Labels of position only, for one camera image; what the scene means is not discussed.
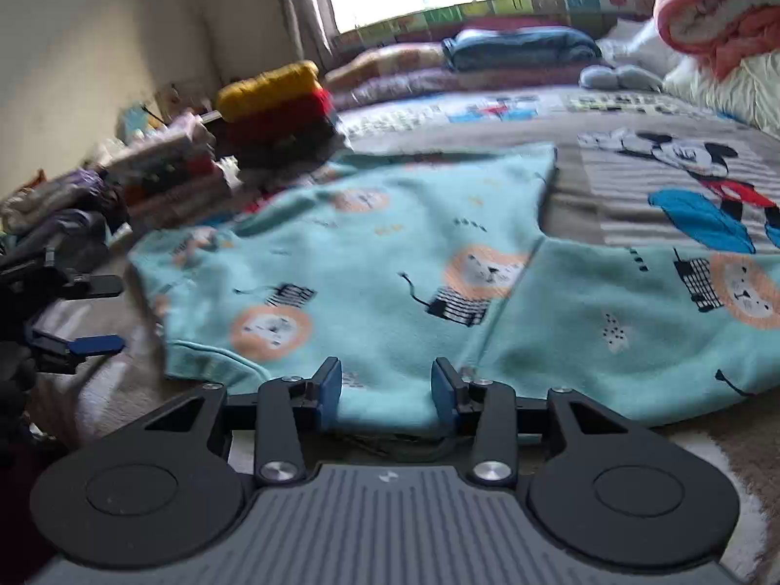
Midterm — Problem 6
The cream floral pillow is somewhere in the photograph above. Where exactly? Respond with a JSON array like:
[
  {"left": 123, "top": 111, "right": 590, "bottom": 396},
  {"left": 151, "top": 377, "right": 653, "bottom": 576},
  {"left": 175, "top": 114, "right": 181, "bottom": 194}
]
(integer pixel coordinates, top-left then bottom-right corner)
[{"left": 323, "top": 42, "right": 446, "bottom": 89}]

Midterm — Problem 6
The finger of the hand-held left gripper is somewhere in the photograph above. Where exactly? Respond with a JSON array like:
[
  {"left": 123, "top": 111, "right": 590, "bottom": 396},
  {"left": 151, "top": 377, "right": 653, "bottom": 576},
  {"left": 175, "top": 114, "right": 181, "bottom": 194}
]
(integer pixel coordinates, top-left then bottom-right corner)
[
  {"left": 61, "top": 274, "right": 124, "bottom": 301},
  {"left": 27, "top": 328, "right": 126, "bottom": 374}
]

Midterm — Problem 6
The red folded sweater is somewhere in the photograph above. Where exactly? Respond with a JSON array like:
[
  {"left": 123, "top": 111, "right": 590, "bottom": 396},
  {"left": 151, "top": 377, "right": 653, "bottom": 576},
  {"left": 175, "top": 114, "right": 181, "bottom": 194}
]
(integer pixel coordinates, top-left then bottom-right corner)
[{"left": 222, "top": 88, "right": 333, "bottom": 144}]

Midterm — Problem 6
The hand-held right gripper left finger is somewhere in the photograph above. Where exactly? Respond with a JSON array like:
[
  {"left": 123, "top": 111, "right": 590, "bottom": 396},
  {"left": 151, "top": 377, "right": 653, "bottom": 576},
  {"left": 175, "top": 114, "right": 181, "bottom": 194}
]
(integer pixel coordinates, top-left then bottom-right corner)
[{"left": 143, "top": 356, "right": 343, "bottom": 487}]

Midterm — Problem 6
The grey plush toy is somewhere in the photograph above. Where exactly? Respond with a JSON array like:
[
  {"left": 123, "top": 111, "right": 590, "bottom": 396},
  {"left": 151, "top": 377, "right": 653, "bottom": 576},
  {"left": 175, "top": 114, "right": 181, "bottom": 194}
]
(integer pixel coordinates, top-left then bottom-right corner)
[{"left": 579, "top": 64, "right": 665, "bottom": 94}]

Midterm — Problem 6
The colourful alphabet play mat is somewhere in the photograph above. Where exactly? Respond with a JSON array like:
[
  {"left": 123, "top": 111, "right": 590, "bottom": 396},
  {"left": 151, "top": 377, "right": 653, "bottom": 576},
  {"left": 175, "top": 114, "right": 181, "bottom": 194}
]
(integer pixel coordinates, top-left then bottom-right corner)
[{"left": 332, "top": 0, "right": 659, "bottom": 53}]

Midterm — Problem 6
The cartoon mouse printed blanket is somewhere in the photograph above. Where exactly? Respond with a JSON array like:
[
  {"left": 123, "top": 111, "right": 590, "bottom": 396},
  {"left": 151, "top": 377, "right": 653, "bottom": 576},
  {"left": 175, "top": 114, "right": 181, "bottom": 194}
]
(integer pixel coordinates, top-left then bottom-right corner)
[{"left": 30, "top": 88, "right": 780, "bottom": 567}]

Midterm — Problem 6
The blue folded blanket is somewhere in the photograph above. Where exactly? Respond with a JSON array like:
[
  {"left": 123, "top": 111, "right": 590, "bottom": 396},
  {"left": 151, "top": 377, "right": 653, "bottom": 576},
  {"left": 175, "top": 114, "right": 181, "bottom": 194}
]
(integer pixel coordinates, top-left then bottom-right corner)
[{"left": 440, "top": 27, "right": 604, "bottom": 71}]

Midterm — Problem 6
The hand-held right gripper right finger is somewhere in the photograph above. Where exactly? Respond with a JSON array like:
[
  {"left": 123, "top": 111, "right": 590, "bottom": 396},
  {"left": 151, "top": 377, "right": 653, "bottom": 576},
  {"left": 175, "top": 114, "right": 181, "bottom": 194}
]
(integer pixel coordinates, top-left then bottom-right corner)
[{"left": 431, "top": 357, "right": 648, "bottom": 487}]

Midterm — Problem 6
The teal printed sweatshirt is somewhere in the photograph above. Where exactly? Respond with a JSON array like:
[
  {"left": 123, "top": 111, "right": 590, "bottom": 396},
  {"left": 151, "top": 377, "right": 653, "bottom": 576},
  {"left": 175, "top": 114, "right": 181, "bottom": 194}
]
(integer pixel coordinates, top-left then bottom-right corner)
[{"left": 128, "top": 143, "right": 780, "bottom": 433}]

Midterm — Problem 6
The black striped folded garment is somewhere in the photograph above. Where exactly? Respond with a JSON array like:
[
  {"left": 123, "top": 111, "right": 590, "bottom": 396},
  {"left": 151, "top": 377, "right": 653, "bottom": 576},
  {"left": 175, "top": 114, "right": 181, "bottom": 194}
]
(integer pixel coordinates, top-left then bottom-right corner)
[{"left": 234, "top": 113, "right": 345, "bottom": 165}]

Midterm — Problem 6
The pink quilt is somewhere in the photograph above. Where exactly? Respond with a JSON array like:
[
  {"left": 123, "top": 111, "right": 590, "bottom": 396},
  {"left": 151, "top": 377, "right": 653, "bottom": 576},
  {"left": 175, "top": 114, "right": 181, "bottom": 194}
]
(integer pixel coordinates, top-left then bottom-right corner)
[{"left": 653, "top": 0, "right": 780, "bottom": 80}]

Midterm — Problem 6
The white pillow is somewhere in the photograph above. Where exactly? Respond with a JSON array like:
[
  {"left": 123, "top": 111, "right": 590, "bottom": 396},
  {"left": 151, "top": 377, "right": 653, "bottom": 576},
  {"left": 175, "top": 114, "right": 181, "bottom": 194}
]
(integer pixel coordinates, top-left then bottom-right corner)
[{"left": 597, "top": 18, "right": 689, "bottom": 74}]

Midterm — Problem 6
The desk clutter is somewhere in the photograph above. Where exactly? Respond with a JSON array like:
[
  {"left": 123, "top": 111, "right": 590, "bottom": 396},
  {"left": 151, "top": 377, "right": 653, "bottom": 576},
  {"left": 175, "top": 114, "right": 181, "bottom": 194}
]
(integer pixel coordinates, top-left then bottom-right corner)
[{"left": 116, "top": 82, "right": 214, "bottom": 147}]

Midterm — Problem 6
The yellow folded sweater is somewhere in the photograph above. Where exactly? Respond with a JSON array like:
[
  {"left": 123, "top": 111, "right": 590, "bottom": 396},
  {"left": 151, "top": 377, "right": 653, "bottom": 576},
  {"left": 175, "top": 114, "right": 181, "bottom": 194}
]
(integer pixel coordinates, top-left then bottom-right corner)
[{"left": 215, "top": 61, "right": 322, "bottom": 123}]

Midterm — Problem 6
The white folded garment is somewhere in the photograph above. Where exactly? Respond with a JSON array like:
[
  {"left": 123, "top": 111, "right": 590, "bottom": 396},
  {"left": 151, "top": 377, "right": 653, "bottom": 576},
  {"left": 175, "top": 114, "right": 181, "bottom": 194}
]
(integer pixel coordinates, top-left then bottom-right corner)
[{"left": 210, "top": 152, "right": 245, "bottom": 193}]

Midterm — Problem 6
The stack of folded children's clothes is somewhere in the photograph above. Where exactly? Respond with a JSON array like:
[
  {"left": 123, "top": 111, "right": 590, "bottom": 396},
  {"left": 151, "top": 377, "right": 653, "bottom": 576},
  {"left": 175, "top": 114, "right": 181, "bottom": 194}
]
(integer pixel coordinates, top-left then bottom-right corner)
[{"left": 91, "top": 113, "right": 226, "bottom": 226}]

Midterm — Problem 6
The pile of purple clothes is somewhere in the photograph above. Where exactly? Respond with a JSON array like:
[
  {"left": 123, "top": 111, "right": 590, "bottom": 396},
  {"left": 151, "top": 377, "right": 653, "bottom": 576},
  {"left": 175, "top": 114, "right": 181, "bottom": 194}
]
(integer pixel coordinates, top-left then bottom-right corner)
[{"left": 0, "top": 167, "right": 129, "bottom": 257}]

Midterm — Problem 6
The beige curtain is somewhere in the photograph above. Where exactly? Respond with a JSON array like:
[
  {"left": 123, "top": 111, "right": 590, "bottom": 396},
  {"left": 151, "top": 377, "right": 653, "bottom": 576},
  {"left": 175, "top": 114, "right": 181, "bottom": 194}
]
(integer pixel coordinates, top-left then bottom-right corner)
[{"left": 271, "top": 0, "right": 336, "bottom": 68}]

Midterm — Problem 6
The lavender floral pillow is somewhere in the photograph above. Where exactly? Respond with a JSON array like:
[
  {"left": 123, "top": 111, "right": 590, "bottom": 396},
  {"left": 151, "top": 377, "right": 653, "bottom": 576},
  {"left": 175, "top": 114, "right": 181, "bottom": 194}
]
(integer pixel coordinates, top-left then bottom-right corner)
[{"left": 329, "top": 64, "right": 610, "bottom": 112}]

